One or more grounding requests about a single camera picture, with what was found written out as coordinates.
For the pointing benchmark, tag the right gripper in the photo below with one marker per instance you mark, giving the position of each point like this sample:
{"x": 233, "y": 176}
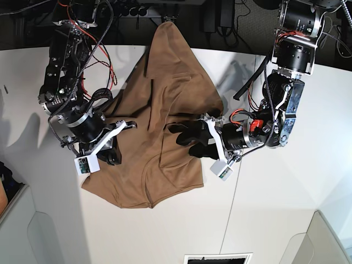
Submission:
{"x": 90, "y": 134}

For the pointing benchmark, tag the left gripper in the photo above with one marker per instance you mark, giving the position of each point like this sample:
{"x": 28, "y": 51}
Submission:
{"x": 219, "y": 139}

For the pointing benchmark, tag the brown t-shirt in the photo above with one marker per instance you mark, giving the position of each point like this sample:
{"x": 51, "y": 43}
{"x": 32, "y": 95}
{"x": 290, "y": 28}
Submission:
{"x": 167, "y": 88}

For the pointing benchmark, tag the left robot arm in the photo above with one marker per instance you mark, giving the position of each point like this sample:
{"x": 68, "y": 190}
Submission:
{"x": 300, "y": 28}

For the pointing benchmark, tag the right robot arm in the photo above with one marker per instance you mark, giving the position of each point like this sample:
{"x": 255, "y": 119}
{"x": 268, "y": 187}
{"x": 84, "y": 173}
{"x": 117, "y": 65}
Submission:
{"x": 81, "y": 27}

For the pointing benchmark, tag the white framed floor vent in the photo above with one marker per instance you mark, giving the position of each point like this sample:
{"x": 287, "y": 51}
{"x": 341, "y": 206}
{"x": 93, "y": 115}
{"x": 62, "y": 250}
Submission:
{"x": 241, "y": 258}

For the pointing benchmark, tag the black power adapter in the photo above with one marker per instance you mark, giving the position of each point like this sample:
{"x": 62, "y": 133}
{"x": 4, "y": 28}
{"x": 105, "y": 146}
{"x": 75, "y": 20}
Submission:
{"x": 216, "y": 14}

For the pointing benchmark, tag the left grey chair back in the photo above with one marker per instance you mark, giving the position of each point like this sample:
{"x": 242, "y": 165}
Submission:
{"x": 27, "y": 235}

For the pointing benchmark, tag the grey chair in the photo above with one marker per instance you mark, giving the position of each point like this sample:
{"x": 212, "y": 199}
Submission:
{"x": 27, "y": 235}
{"x": 319, "y": 244}

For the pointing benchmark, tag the right grey chair back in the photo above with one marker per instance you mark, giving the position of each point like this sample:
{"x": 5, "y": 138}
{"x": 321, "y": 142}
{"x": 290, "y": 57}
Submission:
{"x": 319, "y": 244}

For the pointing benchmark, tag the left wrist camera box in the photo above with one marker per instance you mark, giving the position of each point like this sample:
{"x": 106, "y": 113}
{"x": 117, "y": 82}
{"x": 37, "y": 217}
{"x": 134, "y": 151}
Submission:
{"x": 221, "y": 169}

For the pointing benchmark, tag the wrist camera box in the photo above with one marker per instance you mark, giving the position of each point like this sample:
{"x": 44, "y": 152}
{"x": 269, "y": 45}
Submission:
{"x": 86, "y": 164}
{"x": 221, "y": 169}

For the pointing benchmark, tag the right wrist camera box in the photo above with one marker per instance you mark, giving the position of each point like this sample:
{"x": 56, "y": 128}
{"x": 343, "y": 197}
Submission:
{"x": 86, "y": 164}

